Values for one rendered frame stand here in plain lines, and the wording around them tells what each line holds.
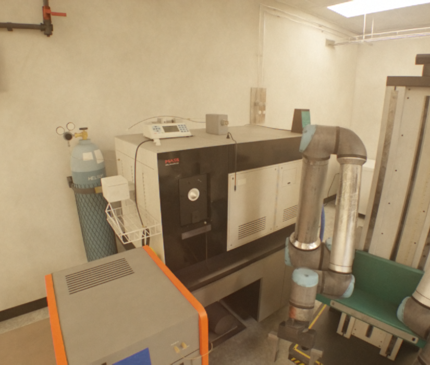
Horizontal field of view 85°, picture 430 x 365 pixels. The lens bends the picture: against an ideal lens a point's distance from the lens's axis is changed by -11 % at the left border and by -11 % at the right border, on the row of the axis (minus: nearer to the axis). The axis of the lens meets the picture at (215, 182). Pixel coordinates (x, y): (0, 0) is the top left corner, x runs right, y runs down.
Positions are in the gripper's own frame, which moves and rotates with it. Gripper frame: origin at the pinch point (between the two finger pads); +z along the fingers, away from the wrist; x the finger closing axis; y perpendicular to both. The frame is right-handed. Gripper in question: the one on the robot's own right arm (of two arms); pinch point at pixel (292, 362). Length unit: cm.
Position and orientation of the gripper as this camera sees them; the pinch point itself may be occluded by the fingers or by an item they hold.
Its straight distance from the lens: 112.0
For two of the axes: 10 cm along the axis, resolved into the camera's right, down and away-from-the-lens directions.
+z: -1.4, 9.9, -1.0
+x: -8.3, -0.6, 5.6
